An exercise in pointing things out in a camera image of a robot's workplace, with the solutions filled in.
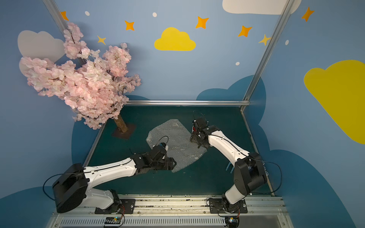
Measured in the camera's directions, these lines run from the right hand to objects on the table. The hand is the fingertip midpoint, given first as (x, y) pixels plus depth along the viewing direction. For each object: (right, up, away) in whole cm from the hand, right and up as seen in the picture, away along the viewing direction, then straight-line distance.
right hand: (199, 139), depth 89 cm
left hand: (-16, -13, -6) cm, 21 cm away
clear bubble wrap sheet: (-14, -1, +13) cm, 20 cm away
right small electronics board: (+16, -41, -16) cm, 47 cm away
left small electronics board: (-47, -41, -16) cm, 64 cm away
